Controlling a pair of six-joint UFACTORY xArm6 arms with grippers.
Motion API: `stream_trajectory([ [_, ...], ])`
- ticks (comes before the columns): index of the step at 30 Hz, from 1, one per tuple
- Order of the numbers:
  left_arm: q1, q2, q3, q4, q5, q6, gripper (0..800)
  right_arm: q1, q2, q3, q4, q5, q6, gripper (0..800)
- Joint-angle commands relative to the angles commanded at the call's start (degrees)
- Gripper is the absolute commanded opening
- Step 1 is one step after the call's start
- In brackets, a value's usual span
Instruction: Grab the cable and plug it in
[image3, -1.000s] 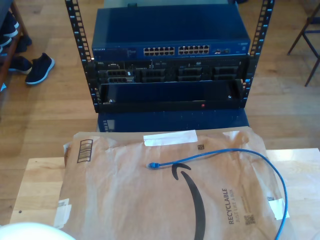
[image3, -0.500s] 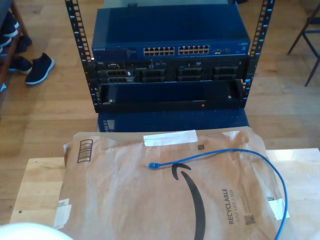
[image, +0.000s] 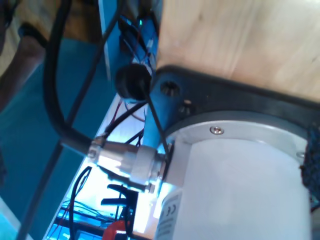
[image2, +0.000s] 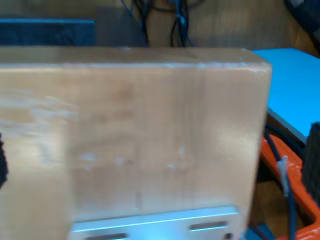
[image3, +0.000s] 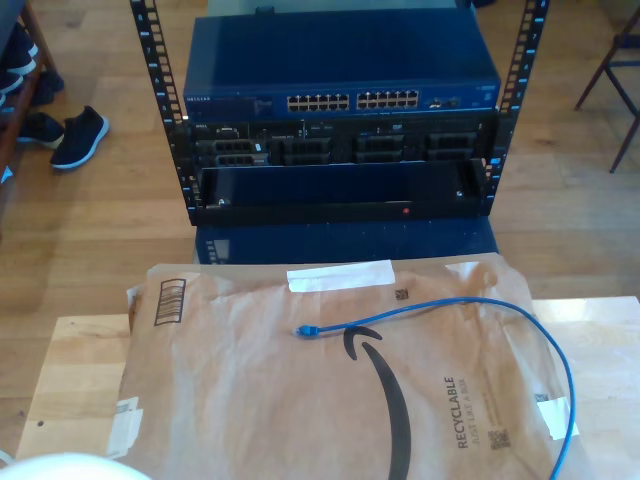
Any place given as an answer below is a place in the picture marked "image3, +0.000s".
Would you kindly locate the black rack server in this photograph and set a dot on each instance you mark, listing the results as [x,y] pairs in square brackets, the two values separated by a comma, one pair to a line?
[340,131]

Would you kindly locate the grey flat panel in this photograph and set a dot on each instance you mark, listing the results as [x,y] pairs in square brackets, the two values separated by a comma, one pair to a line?
[350,7]

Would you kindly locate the blue network switch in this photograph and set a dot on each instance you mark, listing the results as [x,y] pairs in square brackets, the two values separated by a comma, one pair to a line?
[340,55]

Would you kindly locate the black sneaker white sole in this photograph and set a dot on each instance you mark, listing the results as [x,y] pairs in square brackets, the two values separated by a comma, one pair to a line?
[80,137]
[42,129]

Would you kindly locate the navy sneaker white sole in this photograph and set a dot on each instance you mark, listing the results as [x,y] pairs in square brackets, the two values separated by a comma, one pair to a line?
[9,82]
[20,52]

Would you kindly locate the black rack frame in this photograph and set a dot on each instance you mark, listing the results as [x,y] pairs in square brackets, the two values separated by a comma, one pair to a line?
[160,75]

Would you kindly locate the dark blue base unit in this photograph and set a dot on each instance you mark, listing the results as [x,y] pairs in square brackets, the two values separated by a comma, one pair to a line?
[350,240]

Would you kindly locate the black rack tray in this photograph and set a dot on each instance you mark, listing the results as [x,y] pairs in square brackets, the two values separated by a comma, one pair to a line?
[325,210]

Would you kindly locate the brown paper mailer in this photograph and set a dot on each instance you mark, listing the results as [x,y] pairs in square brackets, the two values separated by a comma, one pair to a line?
[250,380]

